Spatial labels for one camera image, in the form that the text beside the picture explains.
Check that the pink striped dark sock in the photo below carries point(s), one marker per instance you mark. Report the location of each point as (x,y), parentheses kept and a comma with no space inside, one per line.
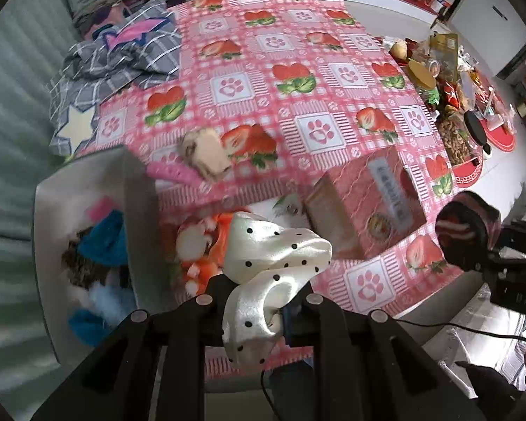
(469,216)

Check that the pink plastic stool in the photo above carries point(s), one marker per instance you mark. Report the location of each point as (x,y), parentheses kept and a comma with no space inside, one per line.
(90,24)

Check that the light blue fluffy cloth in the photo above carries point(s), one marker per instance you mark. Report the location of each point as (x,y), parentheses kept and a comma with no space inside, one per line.
(112,303)

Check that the pink tissue box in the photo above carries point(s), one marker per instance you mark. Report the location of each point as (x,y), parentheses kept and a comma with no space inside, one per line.
(366,206)

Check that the leopard print scrunchie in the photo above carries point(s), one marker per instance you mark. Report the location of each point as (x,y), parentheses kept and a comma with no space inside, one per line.
(82,272)

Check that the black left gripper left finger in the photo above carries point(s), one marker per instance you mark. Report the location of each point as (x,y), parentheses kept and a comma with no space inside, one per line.
(212,305)

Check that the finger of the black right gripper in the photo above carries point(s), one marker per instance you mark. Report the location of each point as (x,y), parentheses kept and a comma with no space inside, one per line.
(467,254)

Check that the white polka dot scrunchie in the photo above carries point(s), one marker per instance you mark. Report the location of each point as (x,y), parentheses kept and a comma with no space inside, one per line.
(269,264)

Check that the grey plaid star cloth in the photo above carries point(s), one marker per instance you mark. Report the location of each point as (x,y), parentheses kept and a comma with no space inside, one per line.
(143,50)

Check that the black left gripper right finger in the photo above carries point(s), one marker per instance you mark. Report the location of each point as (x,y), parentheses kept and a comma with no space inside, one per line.
(304,319)

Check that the beige knitted sock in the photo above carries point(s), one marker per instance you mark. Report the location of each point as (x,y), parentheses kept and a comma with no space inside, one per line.
(202,149)

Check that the white storage box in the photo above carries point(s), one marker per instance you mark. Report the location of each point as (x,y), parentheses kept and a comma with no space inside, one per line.
(60,207)

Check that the black round lid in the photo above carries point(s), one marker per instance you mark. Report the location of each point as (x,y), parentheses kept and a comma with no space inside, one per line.
(475,128)

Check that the orange white tissue pack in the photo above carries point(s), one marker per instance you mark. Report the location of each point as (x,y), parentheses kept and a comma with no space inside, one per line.
(195,250)

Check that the pink strawberry paw tablecloth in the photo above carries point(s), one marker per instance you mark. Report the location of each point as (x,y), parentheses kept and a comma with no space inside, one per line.
(295,88)

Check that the jar with yellow lid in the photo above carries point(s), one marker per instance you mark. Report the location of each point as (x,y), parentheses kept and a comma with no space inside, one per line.
(420,75)

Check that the red round tray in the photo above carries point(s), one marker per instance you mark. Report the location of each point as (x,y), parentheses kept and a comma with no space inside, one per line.
(468,156)

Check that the pink cloth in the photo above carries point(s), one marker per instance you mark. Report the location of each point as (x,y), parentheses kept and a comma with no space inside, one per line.
(100,209)

